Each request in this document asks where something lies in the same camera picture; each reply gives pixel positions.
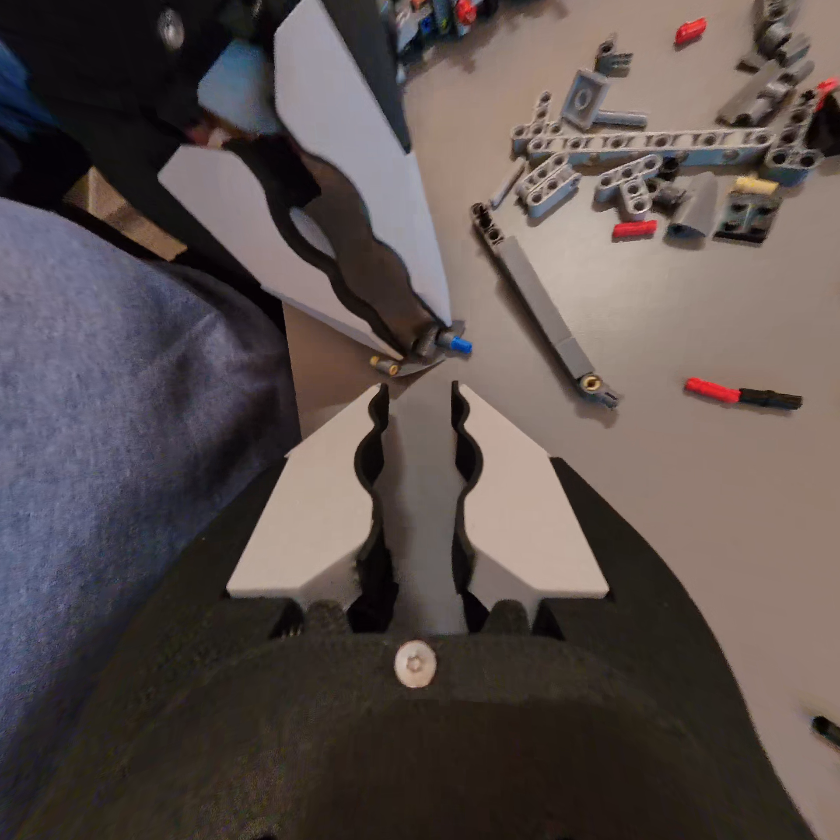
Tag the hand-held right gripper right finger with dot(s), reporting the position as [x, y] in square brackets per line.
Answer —
[525, 525]

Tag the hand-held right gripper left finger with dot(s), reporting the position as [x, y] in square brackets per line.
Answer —
[302, 525]

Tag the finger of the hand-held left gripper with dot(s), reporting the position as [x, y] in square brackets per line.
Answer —
[354, 98]
[229, 210]

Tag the lego car chassis assembly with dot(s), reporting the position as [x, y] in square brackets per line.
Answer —
[433, 16]

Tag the grey lego connector blue pin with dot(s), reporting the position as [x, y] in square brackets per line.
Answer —
[453, 341]

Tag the long dark grey lego beam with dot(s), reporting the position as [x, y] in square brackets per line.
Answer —
[538, 295]

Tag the light grey L-shaped lego beam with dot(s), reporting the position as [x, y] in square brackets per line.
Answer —
[541, 115]

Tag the light grey double lego beam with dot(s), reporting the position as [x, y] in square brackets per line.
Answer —
[548, 187]

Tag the grey square lego plate bar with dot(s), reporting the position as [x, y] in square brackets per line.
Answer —
[584, 98]

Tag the long red lego pin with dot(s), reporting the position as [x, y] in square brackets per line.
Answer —
[635, 228]
[712, 389]

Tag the dark grey lego pin connector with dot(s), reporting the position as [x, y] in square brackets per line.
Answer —
[613, 59]

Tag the black lego pin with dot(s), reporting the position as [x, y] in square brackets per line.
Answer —
[771, 398]

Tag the light grey T-shaped lego beam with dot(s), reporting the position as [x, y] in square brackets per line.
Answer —
[630, 180]

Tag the long light grey lego beam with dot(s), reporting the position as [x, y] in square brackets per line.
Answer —
[656, 141]

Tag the short red lego pin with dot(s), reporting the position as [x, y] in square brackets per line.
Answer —
[690, 31]

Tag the grey curved lego slope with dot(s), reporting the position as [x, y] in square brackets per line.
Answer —
[692, 210]

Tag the black square lego plate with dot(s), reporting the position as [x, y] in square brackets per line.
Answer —
[748, 216]

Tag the dark grey lego hinge plate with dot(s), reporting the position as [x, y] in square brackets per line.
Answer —
[761, 98]

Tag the dark grey cross-hole lego beam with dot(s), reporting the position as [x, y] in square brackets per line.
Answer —
[778, 29]

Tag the light grey angled lego beam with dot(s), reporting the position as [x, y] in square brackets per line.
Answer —
[794, 144]

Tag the large black lego slope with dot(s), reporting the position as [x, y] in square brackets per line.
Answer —
[828, 128]

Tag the person's blue clothed torso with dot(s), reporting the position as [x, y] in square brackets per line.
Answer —
[118, 394]

